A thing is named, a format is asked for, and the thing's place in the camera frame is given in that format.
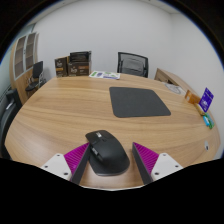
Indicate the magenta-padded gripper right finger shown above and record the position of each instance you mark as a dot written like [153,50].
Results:
[148,160]

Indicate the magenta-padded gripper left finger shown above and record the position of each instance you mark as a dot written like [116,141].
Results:
[75,160]

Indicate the black computer mouse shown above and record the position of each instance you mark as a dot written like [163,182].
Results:
[108,155]

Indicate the dark grey mouse pad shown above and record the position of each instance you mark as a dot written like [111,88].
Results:
[138,102]

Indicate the blue packet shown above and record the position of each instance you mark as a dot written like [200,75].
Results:
[205,120]

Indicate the small yellowish box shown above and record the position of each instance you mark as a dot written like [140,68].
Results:
[200,109]

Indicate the green packet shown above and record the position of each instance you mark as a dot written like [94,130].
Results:
[210,121]

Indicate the round grey-white disc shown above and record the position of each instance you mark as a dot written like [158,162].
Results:
[174,88]

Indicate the small orange-brown box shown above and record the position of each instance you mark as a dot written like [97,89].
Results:
[192,97]

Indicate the black padded office chair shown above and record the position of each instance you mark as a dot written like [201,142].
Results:
[8,116]

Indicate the purple sign card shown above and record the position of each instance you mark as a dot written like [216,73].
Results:
[206,99]

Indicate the wooden side desk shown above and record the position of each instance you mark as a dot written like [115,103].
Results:
[168,77]

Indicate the printed paper sheet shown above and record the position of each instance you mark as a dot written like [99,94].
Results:
[104,75]

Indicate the wide brown cardboard box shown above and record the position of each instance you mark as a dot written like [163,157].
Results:
[79,69]

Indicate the tall brown cardboard box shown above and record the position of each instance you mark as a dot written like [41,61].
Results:
[61,67]

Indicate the black mesh office chair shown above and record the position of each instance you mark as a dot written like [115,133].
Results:
[132,65]

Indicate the small black chair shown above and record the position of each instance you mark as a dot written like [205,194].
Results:
[37,70]

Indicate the black box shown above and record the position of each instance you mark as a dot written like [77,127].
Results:
[80,57]

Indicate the wooden shelf unit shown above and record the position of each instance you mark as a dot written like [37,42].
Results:
[20,60]

